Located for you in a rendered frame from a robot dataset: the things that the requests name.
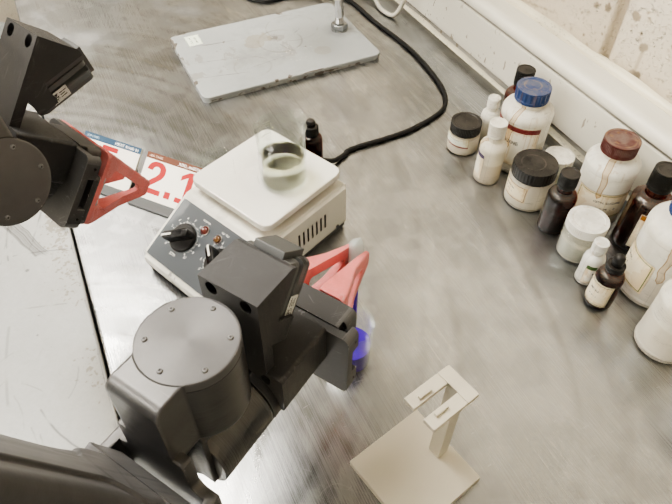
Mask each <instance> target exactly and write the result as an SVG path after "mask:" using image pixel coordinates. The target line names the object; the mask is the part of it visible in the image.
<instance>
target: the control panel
mask: <svg viewBox="0 0 672 504"><path fill-rule="evenodd" d="M183 223H187V224H190V225H191V226H193V227H194V229H195V231H196V241H195V243H194V245H193V246H192V247H191V248H190V249H189V250H187V251H185V252H177V251H175V250H173V249H172V248H171V246H170V243H169V241H167V240H165V239H164V238H162V236H161V233H163V231H166V230H173V229H174V228H175V227H176V226H178V225H180V224H183ZM203 227H207V228H208V232H207V233H206V234H203V233H202V232H201V229H202V228H203ZM216 236H220V237H221V240H220V242H219V243H215V242H214V238H215V237H216ZM235 239H242V240H244V241H246V240H245V239H243V238H242V237H240V236H239V235H237V234H236V233H235V232H233V231H232V230H230V229H229V228H227V227H226V226H224V225H223V224H222V223H220V222H219V221H217V220H216V219H214V218H213V217H212V216H210V215H209V214H207V213H206V212H204V211H203V210H201V209H200V208H199V207H197V206H196V205H194V204H193V203H191V202H190V201H188V200H187V199H184V200H183V201H182V203H181V204H180V206H179V207H178V208H177V210H176V211H175V213H174V214H173V215H172V217H171V218H170V220H169V221H168V222H167V224H166V225H165V227H164V228H163V229H162V231H161V232H160V234H159V235H158V236H157V238H156V239H155V241H154V242H153V243H152V245H151V246H150V248H149V249H148V251H147V253H148V254H149V255H151V256H152V257H153V258H154V259H156V260H157V261H158V262H159V263H161V264H162V265H163V266H165V267H166V268H167V269H168V270H170V271H171V272H172V273H173V274H175V275H176V276H177V277H178V278H180V279H181V280H182V281H184V282H185V283H186V284H187V285H189V286H190V287H191V288H192V289H194V290H195V291H196V292H197V293H199V294H200V295H201V296H203V295H202V291H201V287H200V283H199V279H198V275H197V274H198V273H199V272H200V271H202V270H203V269H204V260H205V258H206V255H205V247H206V246H207V245H208V244H209V245H211V246H213V247H215V248H216V249H225V248H226V247H227V246H228V245H229V244H230V243H231V242H232V241H233V240H235Z"/></svg>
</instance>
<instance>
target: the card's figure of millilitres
mask: <svg viewBox="0 0 672 504"><path fill-rule="evenodd" d="M195 174H196V173H195V172H192V171H189V170H186V169H183V168H179V167H176V166H173V165H170V164H167V163H164V162H161V161H158V160H155V159H152V158H149V157H148V159H147V162H146V165H145V168H144V171H143V174H142V176H144V177H145V178H146V179H148V180H149V181H150V185H149V188H148V190H147V193H146V194H148V195H151V196H153V197H156V198H159V199H162V200H165V201H168V202H171V203H173V204H176V205H178V204H179V202H180V201H181V199H182V198H183V197H184V195H185V194H186V192H187V191H189V190H191V189H192V188H194V187H195V185H194V181H193V177H194V175H195Z"/></svg>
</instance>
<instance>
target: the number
mask: <svg viewBox="0 0 672 504"><path fill-rule="evenodd" d="M90 139H91V138H90ZM91 140H93V141H94V142H96V143H97V144H98V145H101V146H102V147H103V148H105V149H106V150H108V151H109V152H110V153H112V154H113V155H115V156H116V157H117V158H119V159H120V160H122V161H123V162H124V163H126V164H127V165H128V166H130V167H131V168H132V169H134V166H135V163H136V159H137V156H138V154H137V153H134V152H131V151H128V150H125V149H122V148H119V147H116V146H113V145H109V144H106V143H103V142H100V141H97V140H94V139H91ZM129 181H130V180H129V179H127V178H126V177H125V178H124V179H123V180H119V181H115V182H113V183H116V184H119V185H122V186H125V187H128V184H129Z"/></svg>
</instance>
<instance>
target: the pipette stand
mask: <svg viewBox="0 0 672 504"><path fill-rule="evenodd" d="M445 387H446V388H445ZM444 388H445V392H444V395H443V399H442V402H441V406H440V407H439V408H437V409H436V410H435V411H433V412H432V413H431V414H430V415H428V416H427V417H426V418H424V417H423V415H422V414H421V413H420V412H419V411H418V410H417V409H418V408H419V407H420V406H422V405H423V404H424V403H426V402H427V401H428V400H429V399H431V398H432V397H433V396H435V395H436V394H437V393H438V392H440V391H441V390H442V389H444ZM478 396H479V393H478V392H477V391H476V390H475V389H474V388H473V387H472V386H471V385H470V384H468V383H467V382H466V381H465V380H464V379H463V378H462V377H461V376H460V375H459V374H458V373H457V372H456V371H455V370H454V369H453V368H452V367H451V366H450V365H447V366H446V367H445V368H443V369H442V370H441V371H439V372H438V374H435V375H434V376H433V377H432V378H430V379H429V380H428V381H426V382H425V383H424V384H422V385H421V386H420V387H418V388H417V389H416V390H414V391H413V392H412V393H410V394H409V395H408V396H406V397H405V398H404V402H405V404H406V405H407V406H408V407H409V408H410V409H411V410H412V411H413V413H411V414H410V415H409V416H408V417H406V418H405V419H404V420H402V421H401V422H400V423H399V424H397V425H396V426H395V427H393V428H392V429H391V430H390V431H388V432H387V433H386V434H384V435H383V436H382V437H381V438H379V439H378V440H377V441H375V442H374V443H373V444H371V445H370V446H369V447H368V448H366V449H365V450H364V451H362V452H361V453H360V454H359V455H357V456H356V457H355V458H353V459H352V460H351V461H350V466H351V467H352V468H353V469H354V471H355V472H356V473H357V474H358V476H359V477H360V478H361V479H362V480H363V482H364V483H365V484H366V485H367V487H368V488H369V489H370V490H371V492H372V493H373V494H374V495H375V496H376V498H377V499H378V500H379V501H380V503H381V504H453V503H454V502H455V501H457V500H458V499H459V498H460V497H461V496H462V495H463V494H464V493H465V492H467V491H468V490H469V489H470V488H471V487H472V486H473V485H474V484H476V483H477V482H478V481H479V479H480V476H479V475H478V474H477V473H476V472H475V470H474V469H473V468H472V467H471V466H470V465H469V464H468V463H467V462H466V461H465V460H464V459H463V458H462V457H461V456H460V455H459V454H458V453H457V451H456V450H455V449H454V448H453V447H452V446H451V445H450V441H451V438H452V435H453V432H454V429H455V426H456V423H457V420H458V417H459V414H460V412H461V411H462V410H463V409H464V408H465V407H467V406H468V405H469V404H470V403H472V402H473V401H474V400H475V399H477V398H478Z"/></svg>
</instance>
